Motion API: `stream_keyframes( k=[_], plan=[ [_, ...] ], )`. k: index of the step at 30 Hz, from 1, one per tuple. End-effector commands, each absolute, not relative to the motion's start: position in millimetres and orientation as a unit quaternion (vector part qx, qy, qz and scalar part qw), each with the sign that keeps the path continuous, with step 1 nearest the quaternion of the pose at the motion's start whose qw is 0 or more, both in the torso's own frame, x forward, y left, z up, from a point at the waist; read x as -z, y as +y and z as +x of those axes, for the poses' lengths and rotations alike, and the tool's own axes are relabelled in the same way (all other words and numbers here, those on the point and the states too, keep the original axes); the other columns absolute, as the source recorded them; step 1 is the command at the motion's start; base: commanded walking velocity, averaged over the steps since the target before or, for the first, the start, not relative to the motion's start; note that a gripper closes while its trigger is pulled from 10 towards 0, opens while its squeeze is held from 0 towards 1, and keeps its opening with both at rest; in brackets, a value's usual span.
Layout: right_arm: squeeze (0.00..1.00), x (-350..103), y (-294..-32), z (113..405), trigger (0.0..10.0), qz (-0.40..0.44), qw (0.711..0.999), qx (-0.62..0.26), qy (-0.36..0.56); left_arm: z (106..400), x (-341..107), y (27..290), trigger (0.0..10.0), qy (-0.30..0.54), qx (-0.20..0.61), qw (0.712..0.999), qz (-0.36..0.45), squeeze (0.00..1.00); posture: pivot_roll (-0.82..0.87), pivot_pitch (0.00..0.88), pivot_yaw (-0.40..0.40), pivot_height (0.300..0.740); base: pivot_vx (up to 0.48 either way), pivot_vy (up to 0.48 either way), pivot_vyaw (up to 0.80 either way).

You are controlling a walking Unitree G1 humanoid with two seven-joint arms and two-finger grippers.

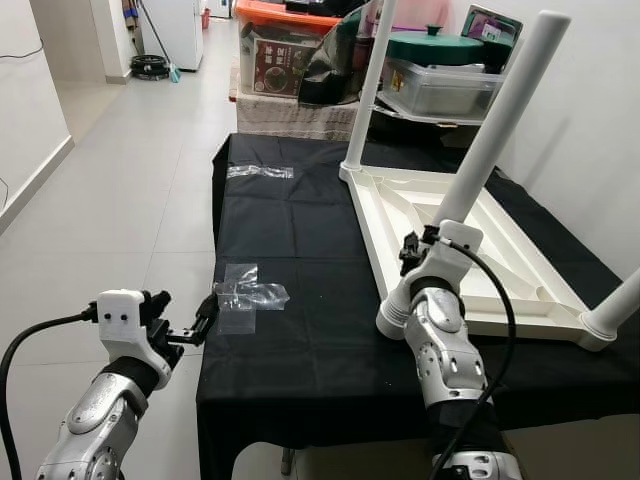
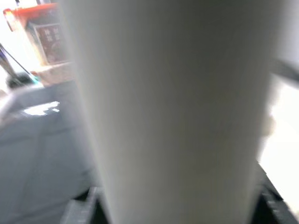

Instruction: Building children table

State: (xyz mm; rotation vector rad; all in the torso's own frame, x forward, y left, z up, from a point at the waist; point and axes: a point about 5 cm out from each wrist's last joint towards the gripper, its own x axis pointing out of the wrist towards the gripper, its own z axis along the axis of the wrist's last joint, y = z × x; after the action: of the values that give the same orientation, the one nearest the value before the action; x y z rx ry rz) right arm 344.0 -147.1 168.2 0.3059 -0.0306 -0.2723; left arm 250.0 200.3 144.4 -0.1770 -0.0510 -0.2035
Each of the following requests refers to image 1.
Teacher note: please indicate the clear plastic container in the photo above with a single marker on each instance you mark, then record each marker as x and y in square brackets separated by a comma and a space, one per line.
[440, 90]

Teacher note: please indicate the white chest freezer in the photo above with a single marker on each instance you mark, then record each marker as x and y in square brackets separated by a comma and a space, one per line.
[180, 30]

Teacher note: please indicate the beige cloth covered bench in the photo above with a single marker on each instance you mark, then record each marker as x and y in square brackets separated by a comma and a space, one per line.
[290, 118]

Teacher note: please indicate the clear storage box orange lid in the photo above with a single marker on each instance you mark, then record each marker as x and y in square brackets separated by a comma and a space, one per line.
[280, 10]

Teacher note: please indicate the red printed carton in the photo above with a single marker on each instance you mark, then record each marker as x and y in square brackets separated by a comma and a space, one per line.
[280, 68]

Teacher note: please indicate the white plastic table top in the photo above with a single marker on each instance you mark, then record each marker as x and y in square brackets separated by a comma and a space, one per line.
[400, 230]

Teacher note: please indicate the dark metal folding table frame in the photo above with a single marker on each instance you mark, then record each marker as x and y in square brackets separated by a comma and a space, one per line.
[288, 462]

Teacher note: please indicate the black tablecloth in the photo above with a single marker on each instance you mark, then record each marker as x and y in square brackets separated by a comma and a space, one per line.
[300, 380]

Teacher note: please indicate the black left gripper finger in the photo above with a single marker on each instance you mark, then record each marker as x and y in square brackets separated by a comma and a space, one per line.
[205, 315]
[158, 304]

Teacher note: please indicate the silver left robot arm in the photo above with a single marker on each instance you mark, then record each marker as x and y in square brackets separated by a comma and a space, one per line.
[100, 420]

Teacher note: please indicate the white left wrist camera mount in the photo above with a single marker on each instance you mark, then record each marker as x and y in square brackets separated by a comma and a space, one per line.
[125, 320]

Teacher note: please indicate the green pot lid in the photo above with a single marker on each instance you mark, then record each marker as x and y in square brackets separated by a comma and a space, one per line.
[435, 48]

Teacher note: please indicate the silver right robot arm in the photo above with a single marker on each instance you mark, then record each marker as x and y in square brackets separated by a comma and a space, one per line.
[445, 350]

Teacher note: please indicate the white plastic table leg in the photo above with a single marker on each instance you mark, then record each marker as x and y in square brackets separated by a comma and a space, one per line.
[500, 120]
[368, 90]
[615, 315]

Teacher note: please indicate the clear plastic bag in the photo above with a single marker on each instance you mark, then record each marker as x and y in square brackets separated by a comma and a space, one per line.
[262, 171]
[250, 295]

